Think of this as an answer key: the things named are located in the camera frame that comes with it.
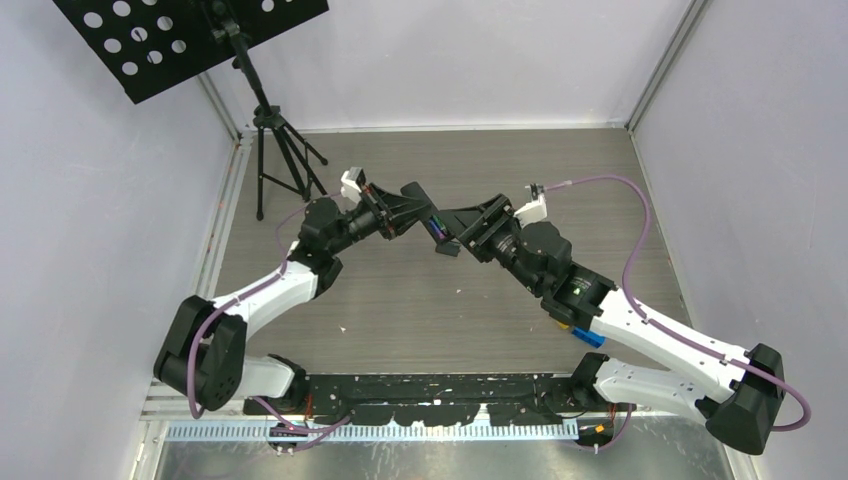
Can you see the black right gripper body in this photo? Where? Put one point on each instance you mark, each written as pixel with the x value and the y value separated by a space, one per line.
pixel 500 238

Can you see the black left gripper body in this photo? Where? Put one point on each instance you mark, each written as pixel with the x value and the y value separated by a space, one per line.
pixel 378 212

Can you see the green black battery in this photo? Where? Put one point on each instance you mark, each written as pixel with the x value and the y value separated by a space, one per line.
pixel 438 226

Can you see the blue purple battery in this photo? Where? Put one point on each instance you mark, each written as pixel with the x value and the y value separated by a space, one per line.
pixel 433 229

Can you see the black remote battery cover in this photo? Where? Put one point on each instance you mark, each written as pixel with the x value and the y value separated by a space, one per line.
pixel 449 248

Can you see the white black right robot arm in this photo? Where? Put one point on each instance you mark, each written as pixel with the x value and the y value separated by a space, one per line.
pixel 718 385

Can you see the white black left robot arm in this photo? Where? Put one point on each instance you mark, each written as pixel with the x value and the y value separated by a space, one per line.
pixel 203 356

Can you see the blue green white brick stack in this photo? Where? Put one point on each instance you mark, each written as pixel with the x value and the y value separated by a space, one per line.
pixel 592 339

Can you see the black music stand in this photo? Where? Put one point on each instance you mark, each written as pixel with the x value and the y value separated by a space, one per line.
pixel 152 46

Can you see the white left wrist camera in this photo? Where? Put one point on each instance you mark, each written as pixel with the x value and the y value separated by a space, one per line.
pixel 353 184

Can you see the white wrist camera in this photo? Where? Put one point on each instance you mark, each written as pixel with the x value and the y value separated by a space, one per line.
pixel 535 210
pixel 353 184

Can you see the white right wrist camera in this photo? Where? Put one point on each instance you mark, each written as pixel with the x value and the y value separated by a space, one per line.
pixel 535 210

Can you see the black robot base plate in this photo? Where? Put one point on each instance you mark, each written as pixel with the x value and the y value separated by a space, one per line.
pixel 437 400

